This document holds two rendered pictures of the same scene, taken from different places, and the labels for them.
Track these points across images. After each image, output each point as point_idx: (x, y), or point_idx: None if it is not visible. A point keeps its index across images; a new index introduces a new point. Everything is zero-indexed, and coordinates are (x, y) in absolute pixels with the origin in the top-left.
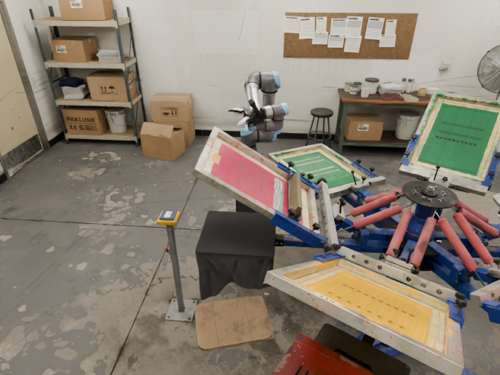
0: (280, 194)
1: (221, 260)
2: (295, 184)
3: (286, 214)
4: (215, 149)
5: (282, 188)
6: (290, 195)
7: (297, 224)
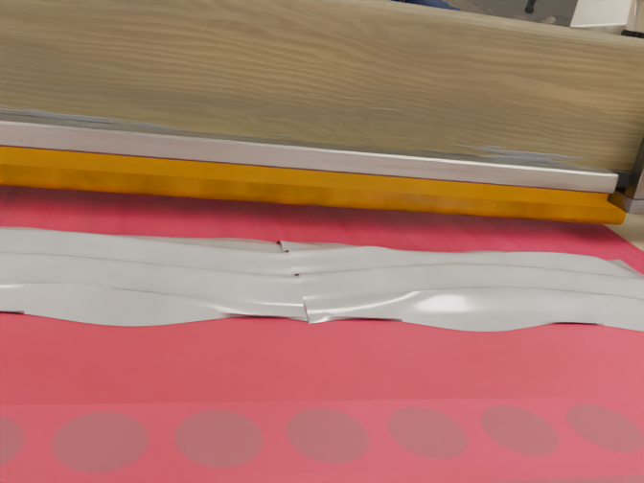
0: (302, 261)
1: None
2: (122, 23)
3: (569, 241)
4: None
5: (92, 233)
6: (303, 143)
7: None
